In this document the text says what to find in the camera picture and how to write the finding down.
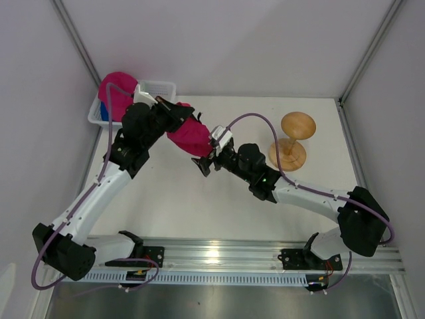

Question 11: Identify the blue cap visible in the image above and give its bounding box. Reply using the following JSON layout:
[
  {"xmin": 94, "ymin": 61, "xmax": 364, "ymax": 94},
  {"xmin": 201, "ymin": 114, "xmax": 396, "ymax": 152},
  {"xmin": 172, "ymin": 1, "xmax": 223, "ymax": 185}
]
[{"xmin": 100, "ymin": 102, "xmax": 109, "ymax": 122}]

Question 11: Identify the white slotted cable duct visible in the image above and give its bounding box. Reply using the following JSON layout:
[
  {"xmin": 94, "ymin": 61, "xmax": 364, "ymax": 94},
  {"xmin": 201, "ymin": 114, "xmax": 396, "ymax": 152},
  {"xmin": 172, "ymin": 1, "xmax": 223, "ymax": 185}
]
[{"xmin": 80, "ymin": 269, "xmax": 308, "ymax": 287}]

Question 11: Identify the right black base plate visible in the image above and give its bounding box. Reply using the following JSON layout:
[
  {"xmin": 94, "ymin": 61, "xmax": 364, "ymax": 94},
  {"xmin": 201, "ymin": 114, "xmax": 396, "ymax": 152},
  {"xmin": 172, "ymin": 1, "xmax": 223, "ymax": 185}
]
[{"xmin": 277, "ymin": 249, "xmax": 343, "ymax": 271}]

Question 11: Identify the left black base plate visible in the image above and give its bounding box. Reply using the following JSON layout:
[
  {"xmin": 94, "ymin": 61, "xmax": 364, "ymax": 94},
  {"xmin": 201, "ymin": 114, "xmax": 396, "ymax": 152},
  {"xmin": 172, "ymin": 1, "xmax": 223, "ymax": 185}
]
[{"xmin": 105, "ymin": 244, "xmax": 165, "ymax": 268}]

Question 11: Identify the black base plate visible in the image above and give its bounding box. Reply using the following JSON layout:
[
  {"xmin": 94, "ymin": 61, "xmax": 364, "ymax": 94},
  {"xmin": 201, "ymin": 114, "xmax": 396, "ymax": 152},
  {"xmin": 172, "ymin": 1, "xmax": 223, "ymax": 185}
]
[
  {"xmin": 105, "ymin": 244, "xmax": 165, "ymax": 268},
  {"xmin": 277, "ymin": 249, "xmax": 343, "ymax": 271}
]

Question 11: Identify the white plastic basket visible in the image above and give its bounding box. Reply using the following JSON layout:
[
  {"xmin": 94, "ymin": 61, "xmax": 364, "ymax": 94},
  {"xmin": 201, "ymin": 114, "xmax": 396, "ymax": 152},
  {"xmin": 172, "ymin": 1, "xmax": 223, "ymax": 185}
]
[{"xmin": 88, "ymin": 80, "xmax": 177, "ymax": 129}]

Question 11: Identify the pink cap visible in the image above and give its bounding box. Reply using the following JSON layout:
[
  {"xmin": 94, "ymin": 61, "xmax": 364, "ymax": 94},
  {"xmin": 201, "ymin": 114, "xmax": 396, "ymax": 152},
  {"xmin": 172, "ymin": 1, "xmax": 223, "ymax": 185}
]
[
  {"xmin": 167, "ymin": 114, "xmax": 213, "ymax": 157},
  {"xmin": 98, "ymin": 72, "xmax": 138, "ymax": 122}
]

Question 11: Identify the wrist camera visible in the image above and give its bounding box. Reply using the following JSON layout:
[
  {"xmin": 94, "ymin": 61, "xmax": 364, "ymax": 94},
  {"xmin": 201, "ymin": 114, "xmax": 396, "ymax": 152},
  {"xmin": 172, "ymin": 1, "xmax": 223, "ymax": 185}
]
[
  {"xmin": 210, "ymin": 126, "xmax": 232, "ymax": 149},
  {"xmin": 133, "ymin": 84, "xmax": 157, "ymax": 106}
]

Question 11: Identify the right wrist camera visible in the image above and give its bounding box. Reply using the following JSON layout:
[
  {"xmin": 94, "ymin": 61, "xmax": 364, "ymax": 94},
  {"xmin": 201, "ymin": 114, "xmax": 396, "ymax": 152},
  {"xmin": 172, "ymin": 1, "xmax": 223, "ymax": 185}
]
[{"xmin": 210, "ymin": 126, "xmax": 232, "ymax": 149}]

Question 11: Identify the wooden hat stand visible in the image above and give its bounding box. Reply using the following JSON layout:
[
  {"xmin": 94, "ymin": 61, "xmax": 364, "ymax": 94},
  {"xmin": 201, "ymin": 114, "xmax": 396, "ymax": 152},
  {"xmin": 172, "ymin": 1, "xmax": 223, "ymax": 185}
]
[{"xmin": 268, "ymin": 112, "xmax": 316, "ymax": 171}]

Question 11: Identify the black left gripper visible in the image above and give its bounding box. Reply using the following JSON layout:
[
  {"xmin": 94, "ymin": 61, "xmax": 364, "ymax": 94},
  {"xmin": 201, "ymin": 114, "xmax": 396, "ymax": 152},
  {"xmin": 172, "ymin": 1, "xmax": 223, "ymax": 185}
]
[{"xmin": 142, "ymin": 96, "xmax": 195, "ymax": 149}]

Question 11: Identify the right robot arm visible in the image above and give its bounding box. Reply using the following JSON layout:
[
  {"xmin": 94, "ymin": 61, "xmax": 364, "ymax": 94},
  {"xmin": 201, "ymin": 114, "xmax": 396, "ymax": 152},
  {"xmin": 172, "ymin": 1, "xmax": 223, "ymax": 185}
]
[{"xmin": 193, "ymin": 144, "xmax": 389, "ymax": 268}]

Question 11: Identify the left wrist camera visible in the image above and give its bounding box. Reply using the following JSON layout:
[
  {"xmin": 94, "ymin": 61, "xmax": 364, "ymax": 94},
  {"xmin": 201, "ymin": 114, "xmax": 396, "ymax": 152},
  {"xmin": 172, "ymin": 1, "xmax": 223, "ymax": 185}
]
[{"xmin": 133, "ymin": 84, "xmax": 157, "ymax": 106}]

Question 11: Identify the aluminium frame post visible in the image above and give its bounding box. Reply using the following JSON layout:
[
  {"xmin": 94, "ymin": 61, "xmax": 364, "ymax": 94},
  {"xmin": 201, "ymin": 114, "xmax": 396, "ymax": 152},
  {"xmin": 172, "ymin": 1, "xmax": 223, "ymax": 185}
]
[
  {"xmin": 49, "ymin": 0, "xmax": 101, "ymax": 87},
  {"xmin": 338, "ymin": 0, "xmax": 406, "ymax": 107}
]

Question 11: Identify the left aluminium frame post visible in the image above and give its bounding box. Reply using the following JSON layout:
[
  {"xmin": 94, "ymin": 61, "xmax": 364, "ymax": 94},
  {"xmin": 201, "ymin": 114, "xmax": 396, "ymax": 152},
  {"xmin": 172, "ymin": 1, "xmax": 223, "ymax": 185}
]
[{"xmin": 49, "ymin": 0, "xmax": 101, "ymax": 87}]

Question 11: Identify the aluminium mounting rail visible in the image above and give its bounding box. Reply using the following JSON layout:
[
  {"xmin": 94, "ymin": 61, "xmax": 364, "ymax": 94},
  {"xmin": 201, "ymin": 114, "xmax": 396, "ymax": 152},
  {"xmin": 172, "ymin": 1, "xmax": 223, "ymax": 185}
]
[{"xmin": 44, "ymin": 237, "xmax": 406, "ymax": 275}]

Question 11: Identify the right aluminium frame post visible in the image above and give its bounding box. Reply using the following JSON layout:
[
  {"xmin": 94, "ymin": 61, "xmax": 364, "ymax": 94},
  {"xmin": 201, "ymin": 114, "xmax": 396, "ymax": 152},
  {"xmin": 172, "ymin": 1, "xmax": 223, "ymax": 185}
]
[{"xmin": 338, "ymin": 0, "xmax": 406, "ymax": 107}]

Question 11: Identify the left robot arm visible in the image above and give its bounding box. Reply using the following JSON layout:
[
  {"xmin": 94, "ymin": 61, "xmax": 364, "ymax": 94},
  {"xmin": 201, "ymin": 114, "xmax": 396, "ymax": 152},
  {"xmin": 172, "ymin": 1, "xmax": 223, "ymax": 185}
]
[{"xmin": 33, "ymin": 97, "xmax": 195, "ymax": 281}]

